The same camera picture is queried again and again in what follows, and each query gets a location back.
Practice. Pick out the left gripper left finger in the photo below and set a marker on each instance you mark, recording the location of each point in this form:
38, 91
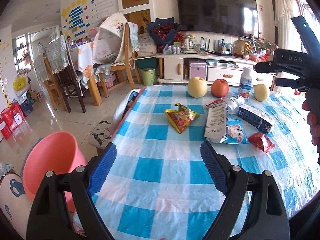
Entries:
49, 217

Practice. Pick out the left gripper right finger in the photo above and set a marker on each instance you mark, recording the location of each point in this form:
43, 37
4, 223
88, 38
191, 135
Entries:
266, 216

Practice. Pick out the dark blue milk carton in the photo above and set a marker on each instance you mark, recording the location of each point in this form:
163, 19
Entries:
260, 120

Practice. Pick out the red candy wrapper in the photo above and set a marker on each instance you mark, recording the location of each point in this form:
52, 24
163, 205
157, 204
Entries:
262, 142

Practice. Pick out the white blue wrapper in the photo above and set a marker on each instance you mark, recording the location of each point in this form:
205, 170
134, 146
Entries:
233, 103

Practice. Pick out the blue cartoon mouse packet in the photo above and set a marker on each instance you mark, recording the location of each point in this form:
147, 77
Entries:
236, 135

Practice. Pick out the white grey nutrition label bag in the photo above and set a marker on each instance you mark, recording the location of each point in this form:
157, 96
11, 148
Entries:
216, 127

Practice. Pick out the yellow chip bag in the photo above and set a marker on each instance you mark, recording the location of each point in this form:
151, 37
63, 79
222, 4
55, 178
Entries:
181, 119

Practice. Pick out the right hand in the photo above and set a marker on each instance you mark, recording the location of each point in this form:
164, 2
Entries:
313, 123

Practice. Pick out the yellow pear right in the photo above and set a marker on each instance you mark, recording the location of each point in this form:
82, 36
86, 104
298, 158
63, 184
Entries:
261, 92

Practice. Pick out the white yogurt bottle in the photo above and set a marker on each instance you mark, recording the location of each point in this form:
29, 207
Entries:
245, 84

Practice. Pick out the white lace curtain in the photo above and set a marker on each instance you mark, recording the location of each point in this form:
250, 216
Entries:
288, 37

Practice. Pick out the pink plastic bucket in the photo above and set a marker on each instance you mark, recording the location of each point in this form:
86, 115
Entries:
57, 152

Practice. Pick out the red apple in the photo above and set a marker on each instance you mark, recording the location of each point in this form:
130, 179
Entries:
220, 88

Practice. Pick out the cat pattern stool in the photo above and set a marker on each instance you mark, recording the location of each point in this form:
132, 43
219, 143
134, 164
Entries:
103, 132

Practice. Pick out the pink storage box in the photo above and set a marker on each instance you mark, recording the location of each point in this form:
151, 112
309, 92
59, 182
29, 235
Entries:
197, 68

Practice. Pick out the red gift boxes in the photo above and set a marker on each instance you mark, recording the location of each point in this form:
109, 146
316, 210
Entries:
11, 118

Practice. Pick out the blue checkered tablecloth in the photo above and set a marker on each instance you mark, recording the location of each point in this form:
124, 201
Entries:
159, 187

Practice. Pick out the white electric kettle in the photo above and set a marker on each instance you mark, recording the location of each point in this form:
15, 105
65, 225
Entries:
190, 45

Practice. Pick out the black flat television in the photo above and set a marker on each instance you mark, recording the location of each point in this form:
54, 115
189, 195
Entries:
231, 17

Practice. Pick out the white tv cabinet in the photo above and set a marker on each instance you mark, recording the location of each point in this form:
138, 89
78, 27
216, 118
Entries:
174, 68

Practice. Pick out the dark flower bouquet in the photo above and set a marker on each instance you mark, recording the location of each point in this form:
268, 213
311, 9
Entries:
162, 31

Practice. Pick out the green waste bin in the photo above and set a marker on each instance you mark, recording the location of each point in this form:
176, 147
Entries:
149, 76

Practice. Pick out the dark wooden chair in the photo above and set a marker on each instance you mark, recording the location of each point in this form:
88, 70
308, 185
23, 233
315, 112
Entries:
62, 68

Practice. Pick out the wooden chair with cushion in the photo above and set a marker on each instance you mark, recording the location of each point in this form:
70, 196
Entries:
113, 50

